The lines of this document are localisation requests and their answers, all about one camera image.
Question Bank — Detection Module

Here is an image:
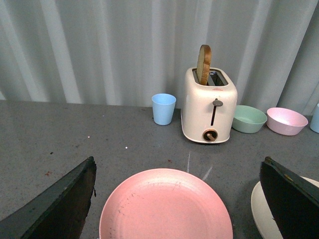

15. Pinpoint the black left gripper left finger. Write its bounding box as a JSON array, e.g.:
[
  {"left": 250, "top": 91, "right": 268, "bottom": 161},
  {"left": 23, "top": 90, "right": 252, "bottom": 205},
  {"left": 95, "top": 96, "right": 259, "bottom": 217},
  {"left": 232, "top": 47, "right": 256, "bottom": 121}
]
[{"left": 0, "top": 156, "right": 97, "bottom": 239}]

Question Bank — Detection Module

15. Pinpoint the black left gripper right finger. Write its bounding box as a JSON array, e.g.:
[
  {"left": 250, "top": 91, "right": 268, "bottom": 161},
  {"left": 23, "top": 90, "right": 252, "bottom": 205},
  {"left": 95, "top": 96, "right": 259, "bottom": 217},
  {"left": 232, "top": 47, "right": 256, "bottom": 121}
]
[{"left": 260, "top": 157, "right": 319, "bottom": 239}]

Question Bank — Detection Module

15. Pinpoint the pink plastic plate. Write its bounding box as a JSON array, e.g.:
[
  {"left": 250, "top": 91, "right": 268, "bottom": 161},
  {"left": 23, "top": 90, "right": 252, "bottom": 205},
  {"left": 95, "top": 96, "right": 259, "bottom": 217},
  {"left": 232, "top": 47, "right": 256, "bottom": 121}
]
[{"left": 99, "top": 168, "right": 233, "bottom": 239}]

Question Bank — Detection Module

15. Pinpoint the cream white plate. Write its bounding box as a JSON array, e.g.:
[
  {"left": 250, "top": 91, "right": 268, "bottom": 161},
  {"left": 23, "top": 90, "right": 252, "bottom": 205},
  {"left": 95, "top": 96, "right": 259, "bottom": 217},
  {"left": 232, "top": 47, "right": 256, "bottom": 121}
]
[{"left": 251, "top": 179, "right": 319, "bottom": 239}]

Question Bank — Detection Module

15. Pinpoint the pink plastic bowl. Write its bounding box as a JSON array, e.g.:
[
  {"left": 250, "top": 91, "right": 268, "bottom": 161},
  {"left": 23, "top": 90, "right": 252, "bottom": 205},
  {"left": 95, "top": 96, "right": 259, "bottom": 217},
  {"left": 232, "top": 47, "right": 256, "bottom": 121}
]
[{"left": 266, "top": 108, "right": 308, "bottom": 136}]

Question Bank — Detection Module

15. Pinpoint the mint green plastic bowl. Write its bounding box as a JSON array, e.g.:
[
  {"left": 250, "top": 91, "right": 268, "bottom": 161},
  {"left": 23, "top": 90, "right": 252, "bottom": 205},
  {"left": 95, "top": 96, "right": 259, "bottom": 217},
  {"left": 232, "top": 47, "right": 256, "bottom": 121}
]
[{"left": 232, "top": 105, "right": 267, "bottom": 133}]

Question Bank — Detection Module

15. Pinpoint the cream white toaster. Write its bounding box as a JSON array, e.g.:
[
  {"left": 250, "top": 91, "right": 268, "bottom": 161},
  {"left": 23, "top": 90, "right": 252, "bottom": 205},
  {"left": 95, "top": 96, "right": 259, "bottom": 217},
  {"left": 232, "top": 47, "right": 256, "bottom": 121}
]
[{"left": 181, "top": 68, "right": 238, "bottom": 144}]

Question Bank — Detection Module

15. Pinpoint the light blue plastic cup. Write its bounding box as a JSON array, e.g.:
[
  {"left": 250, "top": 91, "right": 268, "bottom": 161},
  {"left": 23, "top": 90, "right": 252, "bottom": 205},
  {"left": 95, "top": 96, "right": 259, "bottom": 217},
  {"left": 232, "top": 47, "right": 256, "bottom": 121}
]
[{"left": 152, "top": 93, "right": 176, "bottom": 125}]

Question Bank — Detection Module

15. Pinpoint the toasted bread slice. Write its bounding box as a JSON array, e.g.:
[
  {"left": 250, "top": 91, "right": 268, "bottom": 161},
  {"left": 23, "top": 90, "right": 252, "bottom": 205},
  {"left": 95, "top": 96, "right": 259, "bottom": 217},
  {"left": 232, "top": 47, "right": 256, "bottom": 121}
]
[{"left": 196, "top": 45, "right": 211, "bottom": 86}]

